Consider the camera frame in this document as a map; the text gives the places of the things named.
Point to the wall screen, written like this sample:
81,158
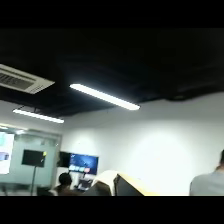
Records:
84,164

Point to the long ceiling lamp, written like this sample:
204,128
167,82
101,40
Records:
38,116
105,96

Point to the black monitor on stand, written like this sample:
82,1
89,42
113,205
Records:
33,158

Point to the person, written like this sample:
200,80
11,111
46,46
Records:
65,181
208,183

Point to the white ceiling air vent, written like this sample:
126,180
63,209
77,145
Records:
20,80

